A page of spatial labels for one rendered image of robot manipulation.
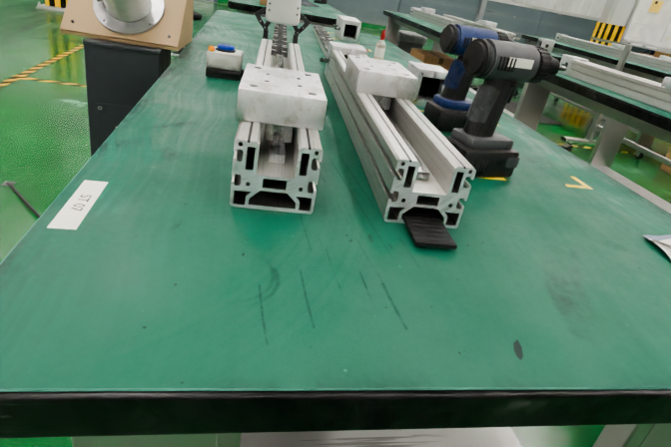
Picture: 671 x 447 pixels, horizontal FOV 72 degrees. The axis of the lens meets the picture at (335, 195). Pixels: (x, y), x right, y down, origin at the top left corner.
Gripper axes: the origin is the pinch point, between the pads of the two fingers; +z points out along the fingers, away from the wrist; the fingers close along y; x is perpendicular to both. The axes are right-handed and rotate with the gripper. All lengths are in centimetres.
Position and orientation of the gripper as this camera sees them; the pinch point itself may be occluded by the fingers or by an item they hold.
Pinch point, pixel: (280, 41)
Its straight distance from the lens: 149.1
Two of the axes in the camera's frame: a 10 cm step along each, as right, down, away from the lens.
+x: 1.1, 4.5, -8.9
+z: -1.6, 8.9, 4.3
